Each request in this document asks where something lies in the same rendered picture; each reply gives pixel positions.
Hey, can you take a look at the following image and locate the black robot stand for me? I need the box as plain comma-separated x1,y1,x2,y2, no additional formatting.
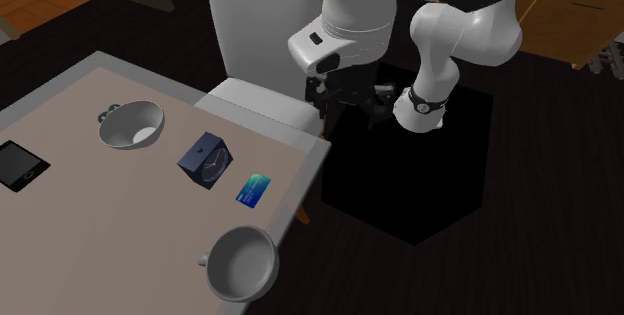
319,59,495,247

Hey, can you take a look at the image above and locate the blue green card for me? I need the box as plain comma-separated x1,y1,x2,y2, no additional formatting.
235,172,273,210

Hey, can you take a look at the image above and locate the dark blue cube clock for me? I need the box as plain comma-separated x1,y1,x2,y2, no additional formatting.
176,131,234,191

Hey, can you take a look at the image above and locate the grey cup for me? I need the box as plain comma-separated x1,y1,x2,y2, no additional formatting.
197,225,281,303

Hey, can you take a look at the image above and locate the orange wooden cabinet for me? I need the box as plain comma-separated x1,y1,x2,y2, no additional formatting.
515,0,624,70

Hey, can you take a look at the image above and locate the white bowl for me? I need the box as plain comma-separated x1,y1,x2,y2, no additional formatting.
98,99,166,151

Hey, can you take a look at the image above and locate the beige table with grey edge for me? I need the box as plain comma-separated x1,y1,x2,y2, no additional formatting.
0,50,333,315

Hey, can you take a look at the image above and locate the black tablet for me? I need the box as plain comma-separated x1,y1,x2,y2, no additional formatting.
0,139,52,194

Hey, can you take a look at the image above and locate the teal ring-shaped object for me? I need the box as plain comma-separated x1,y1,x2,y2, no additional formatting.
96,103,122,126

